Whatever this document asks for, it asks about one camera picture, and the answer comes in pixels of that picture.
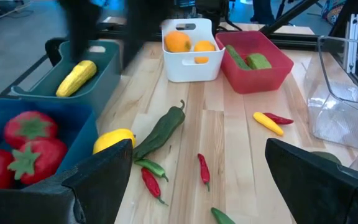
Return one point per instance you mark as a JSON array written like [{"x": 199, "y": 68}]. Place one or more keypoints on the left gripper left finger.
[{"x": 98, "y": 186}]

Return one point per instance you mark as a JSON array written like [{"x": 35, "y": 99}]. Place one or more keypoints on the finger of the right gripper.
[
  {"x": 141, "y": 31},
  {"x": 81, "y": 28}
]

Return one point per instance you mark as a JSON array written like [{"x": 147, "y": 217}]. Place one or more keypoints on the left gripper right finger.
[{"x": 315, "y": 193}]

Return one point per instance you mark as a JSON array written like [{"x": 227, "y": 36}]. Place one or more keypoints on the orange toy fruit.
[
  {"x": 204, "y": 46},
  {"x": 178, "y": 41}
]

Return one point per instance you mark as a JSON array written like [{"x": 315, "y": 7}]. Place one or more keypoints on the green toy lime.
[{"x": 326, "y": 156}]

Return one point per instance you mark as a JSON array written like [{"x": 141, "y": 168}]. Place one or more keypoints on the yellow toy corn cob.
[{"x": 76, "y": 77}]

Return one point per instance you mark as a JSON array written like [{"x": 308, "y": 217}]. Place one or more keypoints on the small yellow chili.
[{"x": 267, "y": 123}]

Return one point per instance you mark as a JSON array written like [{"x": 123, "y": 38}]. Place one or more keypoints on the light green toy cucumber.
[{"x": 258, "y": 61}]

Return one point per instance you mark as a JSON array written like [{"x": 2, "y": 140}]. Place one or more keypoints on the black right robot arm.
[{"x": 211, "y": 11}]

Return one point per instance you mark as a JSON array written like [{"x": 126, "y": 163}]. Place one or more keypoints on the yellow toy lemon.
[{"x": 110, "y": 138}]

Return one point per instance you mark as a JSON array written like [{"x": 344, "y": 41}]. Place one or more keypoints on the small red chili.
[
  {"x": 280, "y": 119},
  {"x": 204, "y": 169},
  {"x": 149, "y": 183}
]

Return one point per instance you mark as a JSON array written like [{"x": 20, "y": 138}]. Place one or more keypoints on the small green chili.
[
  {"x": 221, "y": 217},
  {"x": 149, "y": 165}
]

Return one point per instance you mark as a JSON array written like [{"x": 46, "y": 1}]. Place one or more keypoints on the dark blue plastic bin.
[{"x": 73, "y": 130}]

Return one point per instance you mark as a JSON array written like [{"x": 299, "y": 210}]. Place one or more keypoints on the white plastic basket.
[{"x": 191, "y": 71}]

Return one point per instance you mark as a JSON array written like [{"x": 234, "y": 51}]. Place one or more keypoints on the grey-teal plastic basket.
[{"x": 98, "y": 90}]

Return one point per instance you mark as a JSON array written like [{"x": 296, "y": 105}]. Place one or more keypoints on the dark green poblano pepper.
[{"x": 163, "y": 130}]

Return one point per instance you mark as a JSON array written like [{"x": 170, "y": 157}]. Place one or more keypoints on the person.
[{"x": 263, "y": 11}]

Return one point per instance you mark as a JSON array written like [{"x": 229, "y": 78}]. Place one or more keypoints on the pink plastic bin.
[{"x": 259, "y": 81}]

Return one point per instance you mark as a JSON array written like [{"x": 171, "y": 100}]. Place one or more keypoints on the silver aluminium post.
[{"x": 353, "y": 37}]

